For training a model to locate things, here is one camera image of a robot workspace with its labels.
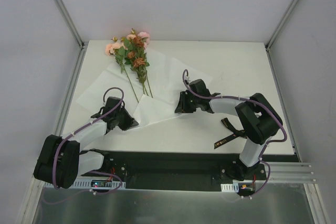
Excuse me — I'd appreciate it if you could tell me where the aluminium frame post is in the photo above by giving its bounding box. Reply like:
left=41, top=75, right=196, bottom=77
left=54, top=0, right=85, bottom=49
left=265, top=0, right=300, bottom=52

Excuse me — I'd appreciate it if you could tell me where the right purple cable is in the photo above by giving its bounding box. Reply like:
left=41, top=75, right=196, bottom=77
left=182, top=69, right=288, bottom=198

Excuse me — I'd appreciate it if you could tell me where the purple cable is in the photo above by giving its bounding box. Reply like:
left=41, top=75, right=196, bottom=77
left=52, top=87, right=125, bottom=190
left=182, top=69, right=288, bottom=198

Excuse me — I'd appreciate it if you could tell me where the left aluminium frame post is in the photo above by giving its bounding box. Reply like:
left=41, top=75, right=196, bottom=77
left=54, top=0, right=85, bottom=49

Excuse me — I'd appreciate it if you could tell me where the peach rose stem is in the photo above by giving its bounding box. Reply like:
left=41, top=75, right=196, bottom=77
left=138, top=31, right=153, bottom=97
left=105, top=37, right=139, bottom=103

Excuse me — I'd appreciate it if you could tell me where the left cable duct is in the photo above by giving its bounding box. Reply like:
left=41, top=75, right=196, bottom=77
left=69, top=178, right=126, bottom=190

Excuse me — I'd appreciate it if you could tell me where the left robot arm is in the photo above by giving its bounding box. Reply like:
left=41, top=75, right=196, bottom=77
left=33, top=97, right=139, bottom=189

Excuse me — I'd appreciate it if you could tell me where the right aluminium frame post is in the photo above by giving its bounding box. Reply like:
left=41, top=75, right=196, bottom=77
left=265, top=0, right=300, bottom=52

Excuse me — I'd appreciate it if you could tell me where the black printed ribbon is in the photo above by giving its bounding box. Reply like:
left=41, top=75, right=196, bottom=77
left=212, top=118, right=247, bottom=150

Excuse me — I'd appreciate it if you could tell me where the pink rose stem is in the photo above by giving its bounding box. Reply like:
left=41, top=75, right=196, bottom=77
left=120, top=27, right=150, bottom=96

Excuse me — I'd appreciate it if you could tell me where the cable duct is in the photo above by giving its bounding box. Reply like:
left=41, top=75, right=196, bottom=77
left=220, top=183, right=239, bottom=193
left=69, top=178, right=126, bottom=190

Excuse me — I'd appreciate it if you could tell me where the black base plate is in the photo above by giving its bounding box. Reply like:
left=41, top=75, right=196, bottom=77
left=78, top=150, right=272, bottom=190

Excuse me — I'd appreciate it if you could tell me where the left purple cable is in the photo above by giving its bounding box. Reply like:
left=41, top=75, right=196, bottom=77
left=52, top=87, right=125, bottom=190

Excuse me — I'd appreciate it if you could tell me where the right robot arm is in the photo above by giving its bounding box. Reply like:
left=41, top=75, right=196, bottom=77
left=175, top=73, right=287, bottom=181

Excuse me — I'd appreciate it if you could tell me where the right cable duct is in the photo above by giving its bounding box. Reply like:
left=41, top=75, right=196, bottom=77
left=220, top=183, right=239, bottom=193

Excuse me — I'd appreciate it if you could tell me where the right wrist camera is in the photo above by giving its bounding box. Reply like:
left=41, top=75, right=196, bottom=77
left=183, top=74, right=191, bottom=85

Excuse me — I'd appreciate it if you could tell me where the aluminium rail profile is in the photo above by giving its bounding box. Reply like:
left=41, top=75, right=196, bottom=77
left=269, top=162, right=317, bottom=184

